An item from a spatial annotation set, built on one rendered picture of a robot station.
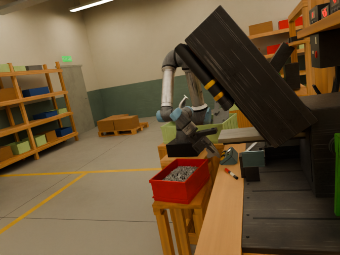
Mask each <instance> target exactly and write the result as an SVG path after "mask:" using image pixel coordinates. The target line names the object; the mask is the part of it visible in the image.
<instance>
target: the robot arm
mask: <svg viewBox="0 0 340 255"><path fill-rule="evenodd" d="M178 67H181V68H182V70H183V71H184V72H185V75H186V79H187V84H188V88H189V93H190V97H191V102H192V107H190V106H185V107H183V108H179V107H178V108H176V109H173V97H174V78H175V72H176V68H178ZM161 71H162V72H163V77H162V93H161V109H160V110H159V111H157V113H156V118H157V120H158V122H169V121H174V122H175V124H176V130H177V132H176V142H177V143H188V142H191V143H192V147H193V148H194V150H195V151H196V152H197V153H200V152H202V151H203V150H204V148H206V151H207V158H211V157H214V156H216V157H218V158H220V154H219V152H218V150H217V149H216V147H215V146H214V144H213V143H212V142H211V141H210V140H209V138H208V137H207V136H208V135H214V134H216V133H217V131H218V129H217V127H213V128H211V129H206V130H201V131H197V130H198V128H197V127H196V126H197V125H205V124H209V123H210V121H211V108H209V107H207V104H205V102H204V98H203V93H202V88H201V83H200V80H199V79H198V78H197V77H196V76H195V74H194V73H193V72H192V71H191V70H190V69H189V67H188V66H187V65H186V64H185V63H184V61H183V60H182V59H181V58H180V57H179V55H178V54H177V53H176V52H175V51H174V50H171V51H170V52H169V53H168V54H167V55H166V57H165V58H164V60H163V63H162V68H161ZM196 131H197V132H196Z"/></svg>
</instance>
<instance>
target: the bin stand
mask: <svg viewBox="0 0 340 255"><path fill-rule="evenodd" d="M211 186H212V182H211V176H210V179H209V180H208V181H207V183H206V184H205V185H204V186H203V187H202V189H201V190H200V191H199V192H198V194H197V195H196V196H195V197H194V198H193V200H192V201H191V202H190V203H189V204H181V203H172V202H164V201H154V202H153V204H152V207H153V212H154V215H156V220H157V225H158V230H159V236H160V241H161V246H162V250H163V255H175V250H174V245H173V240H172V234H171V229H170V226H169V220H168V215H167V210H164V209H174V211H175V216H176V222H177V227H178V233H179V239H180V244H181V249H182V255H192V253H191V247H190V241H189V236H188V230H187V224H186V219H185V213H184V209H194V213H193V221H194V227H195V233H196V239H197V242H198V239H199V235H200V232H201V228H202V225H203V221H204V217H205V216H204V209H205V212H206V210H207V207H208V203H209V200H210V196H211V192H212V189H211Z"/></svg>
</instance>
